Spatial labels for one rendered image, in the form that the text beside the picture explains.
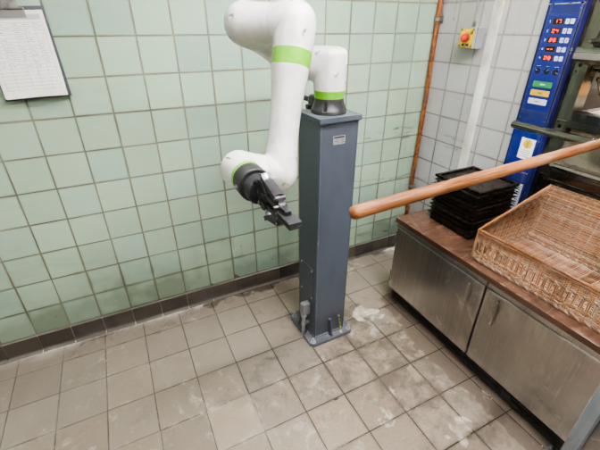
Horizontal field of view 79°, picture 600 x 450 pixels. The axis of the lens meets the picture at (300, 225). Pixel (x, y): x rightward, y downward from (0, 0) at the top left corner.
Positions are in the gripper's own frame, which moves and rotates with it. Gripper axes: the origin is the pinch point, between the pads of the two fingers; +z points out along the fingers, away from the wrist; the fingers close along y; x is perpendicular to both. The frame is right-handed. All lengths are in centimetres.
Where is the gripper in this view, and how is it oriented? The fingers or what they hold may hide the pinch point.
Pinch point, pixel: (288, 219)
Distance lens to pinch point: 78.4
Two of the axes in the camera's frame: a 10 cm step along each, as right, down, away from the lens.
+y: 0.4, 8.7, 5.0
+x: -9.0, 2.5, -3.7
